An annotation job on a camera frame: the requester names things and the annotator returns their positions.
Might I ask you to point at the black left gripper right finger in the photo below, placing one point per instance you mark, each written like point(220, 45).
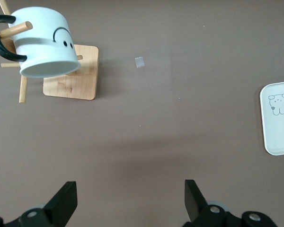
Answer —
point(196, 208)

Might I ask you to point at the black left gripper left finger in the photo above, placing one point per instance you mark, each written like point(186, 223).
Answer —
point(56, 208)

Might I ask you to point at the wooden cup hanging rack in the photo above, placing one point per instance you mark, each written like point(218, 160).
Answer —
point(80, 80)

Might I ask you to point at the cream rabbit print tray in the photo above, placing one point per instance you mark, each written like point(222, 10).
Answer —
point(279, 127)

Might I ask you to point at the grey tape patch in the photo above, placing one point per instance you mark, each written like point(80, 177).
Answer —
point(139, 62)

